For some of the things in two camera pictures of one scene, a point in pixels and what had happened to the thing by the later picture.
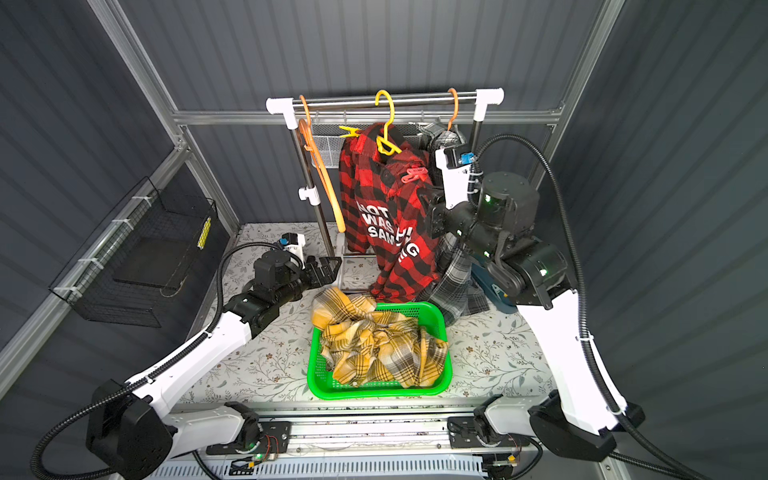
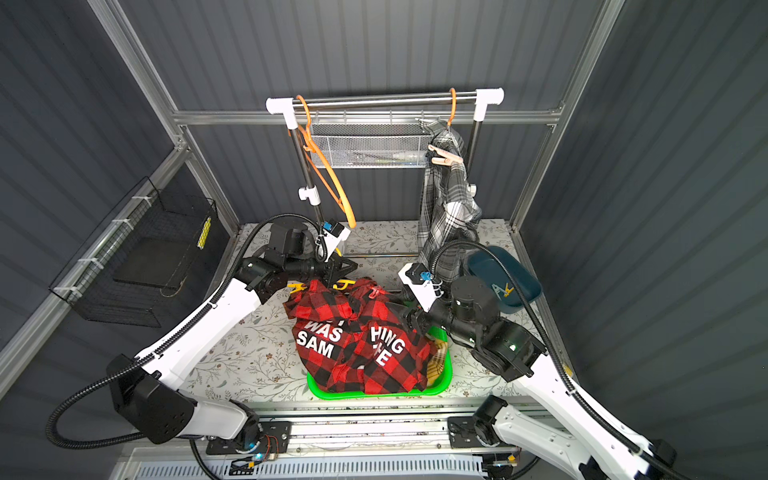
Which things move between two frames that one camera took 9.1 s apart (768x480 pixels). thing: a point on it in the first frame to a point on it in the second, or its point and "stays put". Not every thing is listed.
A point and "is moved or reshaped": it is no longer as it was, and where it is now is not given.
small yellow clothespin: x=352 y=130 is moved or reshaped
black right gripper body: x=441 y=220 to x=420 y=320
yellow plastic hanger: x=385 y=145 to x=343 y=281
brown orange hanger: x=455 y=109 stays put
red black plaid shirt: x=383 y=177 to x=358 y=338
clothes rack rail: x=483 y=98 stays put
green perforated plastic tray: x=323 y=385 stays put
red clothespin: x=415 y=173 to x=375 y=291
